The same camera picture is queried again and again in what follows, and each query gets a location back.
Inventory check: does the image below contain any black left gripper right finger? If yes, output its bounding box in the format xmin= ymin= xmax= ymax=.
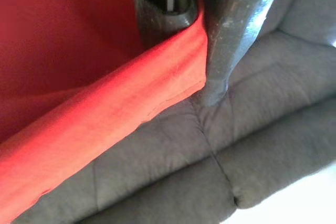
xmin=202 ymin=0 xmax=286 ymax=107

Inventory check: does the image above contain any grey fabric sofa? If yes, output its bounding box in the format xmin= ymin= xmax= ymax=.
xmin=10 ymin=0 xmax=336 ymax=224

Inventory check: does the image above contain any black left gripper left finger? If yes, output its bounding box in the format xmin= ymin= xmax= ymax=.
xmin=132 ymin=0 xmax=198 ymax=51

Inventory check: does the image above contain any red pillow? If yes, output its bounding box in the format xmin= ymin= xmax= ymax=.
xmin=0 ymin=0 xmax=211 ymax=224

